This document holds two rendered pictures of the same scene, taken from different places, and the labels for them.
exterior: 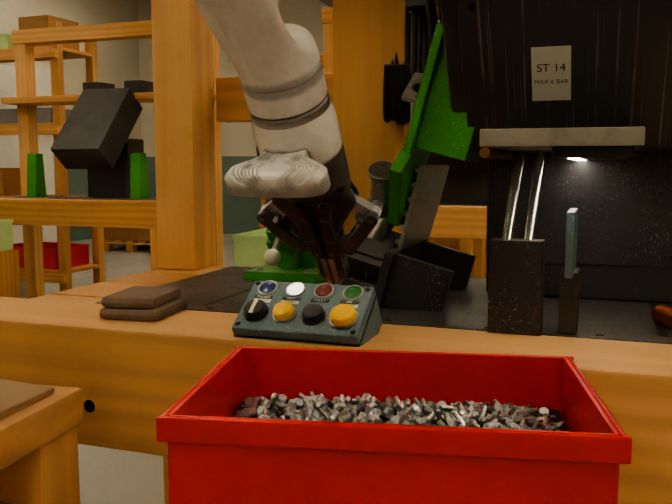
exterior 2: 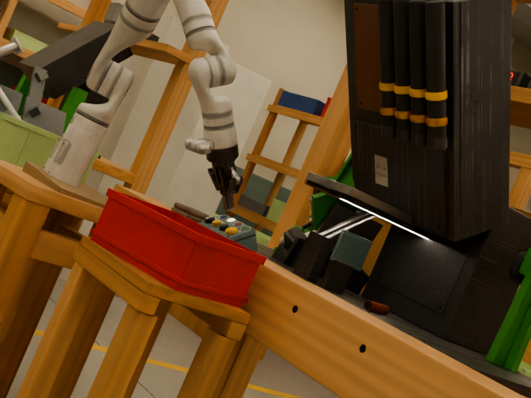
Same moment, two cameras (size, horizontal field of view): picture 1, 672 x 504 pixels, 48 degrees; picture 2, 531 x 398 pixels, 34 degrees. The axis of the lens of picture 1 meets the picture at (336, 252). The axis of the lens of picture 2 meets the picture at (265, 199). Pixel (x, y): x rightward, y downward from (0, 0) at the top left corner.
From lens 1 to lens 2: 1.49 m
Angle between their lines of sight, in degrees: 35
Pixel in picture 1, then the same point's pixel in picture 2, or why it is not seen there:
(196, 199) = (300, 216)
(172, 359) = not seen: hidden behind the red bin
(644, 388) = (290, 287)
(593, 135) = (337, 185)
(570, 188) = (416, 252)
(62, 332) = not seen: hidden behind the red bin
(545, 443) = (182, 228)
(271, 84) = (205, 112)
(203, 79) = (338, 152)
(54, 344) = not seen: hidden behind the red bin
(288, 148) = (207, 138)
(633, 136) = (347, 189)
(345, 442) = (141, 211)
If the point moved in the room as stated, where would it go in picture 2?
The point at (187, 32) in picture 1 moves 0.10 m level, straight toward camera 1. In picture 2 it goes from (337, 122) to (328, 115)
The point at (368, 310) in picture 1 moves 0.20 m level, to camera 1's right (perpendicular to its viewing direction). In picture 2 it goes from (243, 234) to (310, 266)
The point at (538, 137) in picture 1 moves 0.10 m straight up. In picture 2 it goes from (322, 181) to (340, 139)
